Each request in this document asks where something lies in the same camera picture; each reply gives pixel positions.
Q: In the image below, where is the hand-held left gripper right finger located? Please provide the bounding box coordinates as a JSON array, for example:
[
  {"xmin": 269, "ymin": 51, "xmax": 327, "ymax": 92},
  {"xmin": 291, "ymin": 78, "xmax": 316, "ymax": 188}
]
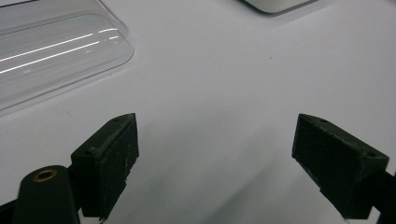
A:
[{"xmin": 291, "ymin": 113, "xmax": 390, "ymax": 220}]

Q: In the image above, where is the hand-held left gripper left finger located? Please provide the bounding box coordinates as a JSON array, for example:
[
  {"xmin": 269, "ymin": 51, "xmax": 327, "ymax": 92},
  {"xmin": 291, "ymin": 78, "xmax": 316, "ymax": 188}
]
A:
[{"xmin": 70, "ymin": 112, "xmax": 140, "ymax": 222}]

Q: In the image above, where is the clear plastic tray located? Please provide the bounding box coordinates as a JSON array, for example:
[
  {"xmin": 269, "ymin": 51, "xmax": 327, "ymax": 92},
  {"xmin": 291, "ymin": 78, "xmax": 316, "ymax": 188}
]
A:
[{"xmin": 0, "ymin": 0, "xmax": 135, "ymax": 112}]

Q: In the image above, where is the white container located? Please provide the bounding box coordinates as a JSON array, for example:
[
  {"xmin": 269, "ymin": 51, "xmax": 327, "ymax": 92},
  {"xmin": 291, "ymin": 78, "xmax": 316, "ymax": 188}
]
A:
[{"xmin": 239, "ymin": 0, "xmax": 318, "ymax": 15}]

